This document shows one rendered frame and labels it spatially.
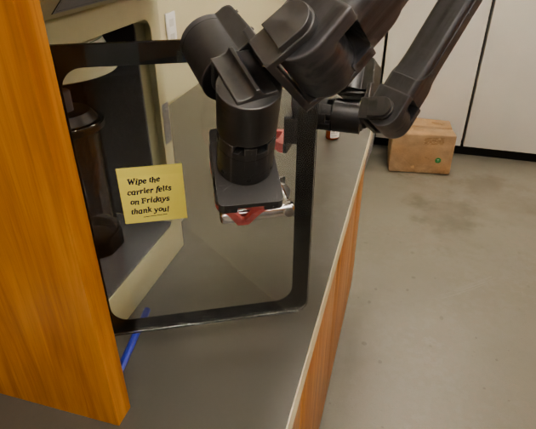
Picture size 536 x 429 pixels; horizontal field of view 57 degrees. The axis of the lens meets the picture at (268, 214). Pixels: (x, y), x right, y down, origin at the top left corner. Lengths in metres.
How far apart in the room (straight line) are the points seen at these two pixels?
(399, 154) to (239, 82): 3.02
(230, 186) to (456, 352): 1.78
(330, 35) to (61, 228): 0.31
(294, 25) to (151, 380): 0.53
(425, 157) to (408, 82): 2.63
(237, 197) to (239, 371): 0.33
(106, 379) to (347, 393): 1.39
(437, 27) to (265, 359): 0.58
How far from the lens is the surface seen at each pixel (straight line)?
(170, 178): 0.60
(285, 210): 0.58
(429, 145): 3.42
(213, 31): 0.48
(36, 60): 0.46
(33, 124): 0.48
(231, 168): 0.48
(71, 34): 0.65
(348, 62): 0.44
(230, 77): 0.44
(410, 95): 0.82
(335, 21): 0.41
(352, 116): 0.85
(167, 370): 0.76
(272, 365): 0.75
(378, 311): 2.28
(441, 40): 0.86
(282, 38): 0.40
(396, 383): 2.01
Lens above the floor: 1.50
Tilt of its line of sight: 31 degrees down
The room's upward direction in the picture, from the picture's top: straight up
